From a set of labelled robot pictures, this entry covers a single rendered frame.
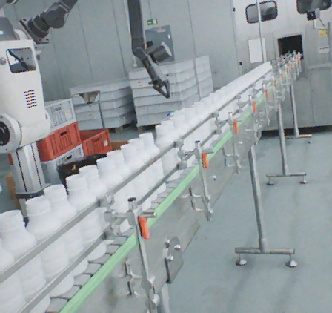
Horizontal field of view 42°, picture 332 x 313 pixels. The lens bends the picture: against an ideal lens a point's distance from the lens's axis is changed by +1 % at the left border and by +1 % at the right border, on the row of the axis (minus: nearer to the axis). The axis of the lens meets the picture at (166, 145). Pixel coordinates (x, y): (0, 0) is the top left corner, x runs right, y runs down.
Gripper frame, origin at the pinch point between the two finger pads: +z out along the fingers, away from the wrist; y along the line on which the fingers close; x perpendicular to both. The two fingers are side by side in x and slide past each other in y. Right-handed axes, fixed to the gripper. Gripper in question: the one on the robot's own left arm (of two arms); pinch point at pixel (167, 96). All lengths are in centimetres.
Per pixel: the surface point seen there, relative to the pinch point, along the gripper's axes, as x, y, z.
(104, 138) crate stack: 178, 224, -1
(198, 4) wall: 186, 961, -200
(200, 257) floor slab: 65, 75, 103
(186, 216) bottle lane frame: -14, -66, 35
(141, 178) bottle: -18, -84, 17
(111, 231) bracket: -18, -106, 21
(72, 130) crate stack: 162, 155, -21
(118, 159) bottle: -18, -90, 10
